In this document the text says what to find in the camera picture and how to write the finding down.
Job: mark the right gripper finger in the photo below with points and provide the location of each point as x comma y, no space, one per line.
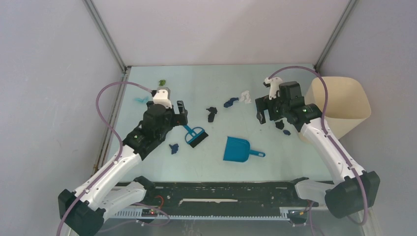
261,104
261,117

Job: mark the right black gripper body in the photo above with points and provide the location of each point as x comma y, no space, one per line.
277,109

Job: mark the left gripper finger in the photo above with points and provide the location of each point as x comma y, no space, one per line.
182,118
180,105

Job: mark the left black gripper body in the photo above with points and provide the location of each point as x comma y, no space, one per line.
171,120

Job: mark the blue hand brush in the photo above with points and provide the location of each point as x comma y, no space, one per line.
195,135

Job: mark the blue dustpan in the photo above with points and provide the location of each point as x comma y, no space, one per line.
239,150

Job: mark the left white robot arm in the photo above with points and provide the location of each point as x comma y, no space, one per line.
82,209

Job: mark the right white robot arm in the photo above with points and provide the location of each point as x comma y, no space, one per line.
353,188

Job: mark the blue paper scrap near left arm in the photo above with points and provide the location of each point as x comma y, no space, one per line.
174,148

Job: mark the white paper scrap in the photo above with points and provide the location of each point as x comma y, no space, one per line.
245,97

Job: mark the black paper scrap right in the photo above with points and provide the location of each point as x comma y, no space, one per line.
280,125

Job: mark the black paper scrap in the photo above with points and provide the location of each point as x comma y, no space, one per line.
280,125
212,113

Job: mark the teal paper scrap left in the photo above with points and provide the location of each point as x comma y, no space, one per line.
143,100

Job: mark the black paper scrap centre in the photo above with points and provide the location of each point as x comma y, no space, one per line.
212,113

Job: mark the dark blue paper scrap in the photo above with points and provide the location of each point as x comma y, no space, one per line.
230,102

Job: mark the cream waste bin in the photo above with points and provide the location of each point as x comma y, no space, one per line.
348,105

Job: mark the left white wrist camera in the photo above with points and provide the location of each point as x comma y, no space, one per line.
162,97

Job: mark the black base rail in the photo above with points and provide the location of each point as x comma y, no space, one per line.
224,198

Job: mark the white cable duct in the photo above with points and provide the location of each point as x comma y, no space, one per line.
149,214

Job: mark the right aluminium frame post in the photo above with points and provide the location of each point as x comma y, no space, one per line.
335,33

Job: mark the aluminium frame post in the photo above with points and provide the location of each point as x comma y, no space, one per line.
97,19
335,33

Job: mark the left aluminium frame post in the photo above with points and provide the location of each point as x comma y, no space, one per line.
97,19

